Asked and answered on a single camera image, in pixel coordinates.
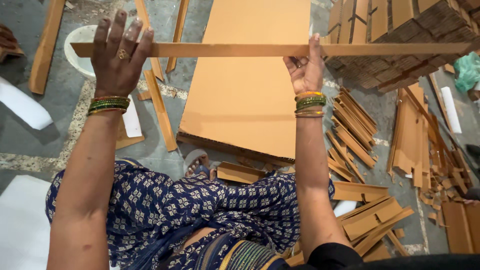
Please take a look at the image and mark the pile of cardboard panels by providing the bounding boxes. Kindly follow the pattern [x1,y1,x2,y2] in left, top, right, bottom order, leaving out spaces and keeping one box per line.
[285,181,415,263]

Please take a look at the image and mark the person's right hand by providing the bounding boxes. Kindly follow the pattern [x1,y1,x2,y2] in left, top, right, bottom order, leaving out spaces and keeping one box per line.
[283,33,326,96]

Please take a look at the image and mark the stack of large cardboard sheets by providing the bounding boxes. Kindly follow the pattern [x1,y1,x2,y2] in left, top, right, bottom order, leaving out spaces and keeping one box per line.
[176,0,312,166]

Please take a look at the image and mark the stack of corrugated cardboard dividers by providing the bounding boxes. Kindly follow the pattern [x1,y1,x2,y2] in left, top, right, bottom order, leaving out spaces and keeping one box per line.
[323,0,480,94]

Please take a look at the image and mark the wide cardboard strip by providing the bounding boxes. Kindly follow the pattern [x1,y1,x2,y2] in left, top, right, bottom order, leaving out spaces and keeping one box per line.
[28,0,67,95]

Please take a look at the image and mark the long thin cardboard strip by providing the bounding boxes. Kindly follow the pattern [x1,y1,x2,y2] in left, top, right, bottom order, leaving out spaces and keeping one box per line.
[70,42,475,58]

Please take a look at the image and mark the upright cardboard sheets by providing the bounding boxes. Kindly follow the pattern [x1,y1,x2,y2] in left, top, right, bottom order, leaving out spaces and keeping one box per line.
[441,201,480,255]

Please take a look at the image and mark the flat cardboard piece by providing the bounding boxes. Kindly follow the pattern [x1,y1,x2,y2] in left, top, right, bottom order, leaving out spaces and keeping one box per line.
[115,117,145,151]

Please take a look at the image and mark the white paper roll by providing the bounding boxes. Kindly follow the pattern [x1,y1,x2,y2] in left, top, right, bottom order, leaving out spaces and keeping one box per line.
[440,86,463,135]

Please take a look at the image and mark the folded cardboard piece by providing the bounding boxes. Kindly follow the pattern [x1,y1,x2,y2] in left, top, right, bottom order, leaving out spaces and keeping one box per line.
[216,161,267,185]

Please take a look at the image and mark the white paper scrap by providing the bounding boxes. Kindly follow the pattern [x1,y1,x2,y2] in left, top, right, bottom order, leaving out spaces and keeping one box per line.
[333,200,358,218]

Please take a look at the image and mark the white plastic basin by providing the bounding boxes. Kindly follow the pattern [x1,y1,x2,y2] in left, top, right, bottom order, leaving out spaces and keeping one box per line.
[64,24,111,81]

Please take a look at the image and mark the small white paper sheet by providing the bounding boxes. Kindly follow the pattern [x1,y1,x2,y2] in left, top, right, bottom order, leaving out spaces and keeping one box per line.
[121,94,143,139]

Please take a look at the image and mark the black cloth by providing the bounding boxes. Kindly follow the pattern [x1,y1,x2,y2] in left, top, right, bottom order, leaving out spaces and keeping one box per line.
[279,242,480,270]

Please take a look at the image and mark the pile of short cardboard strips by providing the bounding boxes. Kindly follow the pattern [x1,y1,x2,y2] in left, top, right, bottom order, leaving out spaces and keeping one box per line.
[325,86,379,184]

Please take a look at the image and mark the large white sheet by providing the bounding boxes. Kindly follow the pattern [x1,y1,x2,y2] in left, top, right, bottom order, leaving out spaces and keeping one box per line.
[0,174,54,270]

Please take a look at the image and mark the person's left hand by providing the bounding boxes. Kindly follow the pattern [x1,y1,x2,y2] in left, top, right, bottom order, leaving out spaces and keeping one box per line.
[91,9,155,99]

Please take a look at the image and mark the green and gold bangles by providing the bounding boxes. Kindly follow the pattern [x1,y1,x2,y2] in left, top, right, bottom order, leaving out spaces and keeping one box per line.
[87,95,131,116]
[294,91,327,119]

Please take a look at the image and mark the narrow cardboard strip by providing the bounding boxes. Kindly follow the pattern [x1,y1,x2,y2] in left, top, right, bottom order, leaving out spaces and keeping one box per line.
[134,0,165,82]
[165,0,190,74]
[143,69,178,152]

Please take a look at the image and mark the brown corrugated bundle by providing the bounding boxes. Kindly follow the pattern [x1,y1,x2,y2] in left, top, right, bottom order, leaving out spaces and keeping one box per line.
[0,23,25,64]

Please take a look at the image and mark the person's foot in sandal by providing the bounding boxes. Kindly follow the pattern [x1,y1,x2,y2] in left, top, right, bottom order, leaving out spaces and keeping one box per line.
[183,149,219,180]

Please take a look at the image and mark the blue printed dress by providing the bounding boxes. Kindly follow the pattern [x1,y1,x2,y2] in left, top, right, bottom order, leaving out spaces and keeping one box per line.
[45,157,335,270]

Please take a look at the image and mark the heap of cardboard offcuts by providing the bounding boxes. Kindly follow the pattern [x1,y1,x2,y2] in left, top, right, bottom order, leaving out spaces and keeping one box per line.
[386,82,475,211]

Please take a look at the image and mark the green plastic bag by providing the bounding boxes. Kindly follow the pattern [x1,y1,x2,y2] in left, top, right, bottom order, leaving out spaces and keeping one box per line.
[452,51,480,94]

